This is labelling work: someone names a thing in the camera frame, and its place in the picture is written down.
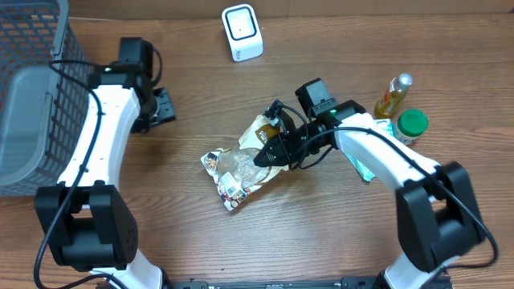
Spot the brown snack packet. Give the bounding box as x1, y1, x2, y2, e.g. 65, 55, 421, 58
201, 115, 289, 211

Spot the teal white snack packet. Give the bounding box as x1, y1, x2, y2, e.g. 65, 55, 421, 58
345, 153, 375, 182

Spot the teal tissue pack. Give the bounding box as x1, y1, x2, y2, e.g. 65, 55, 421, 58
374, 119, 394, 136

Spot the silver round ball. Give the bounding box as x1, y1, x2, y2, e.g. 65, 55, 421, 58
373, 73, 413, 119

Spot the green lid white jar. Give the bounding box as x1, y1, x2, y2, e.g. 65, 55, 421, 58
394, 109, 429, 145

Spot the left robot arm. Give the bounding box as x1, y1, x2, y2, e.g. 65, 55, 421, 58
33, 38, 176, 288

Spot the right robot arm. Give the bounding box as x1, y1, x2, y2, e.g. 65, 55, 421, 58
254, 79, 490, 288

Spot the white barcode scanner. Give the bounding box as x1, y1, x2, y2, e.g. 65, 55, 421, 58
221, 4, 263, 62

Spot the grey plastic mesh basket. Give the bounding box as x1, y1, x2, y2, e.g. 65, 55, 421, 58
1, 0, 89, 197

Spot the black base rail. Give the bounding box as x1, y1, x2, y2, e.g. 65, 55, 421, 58
163, 276, 388, 289

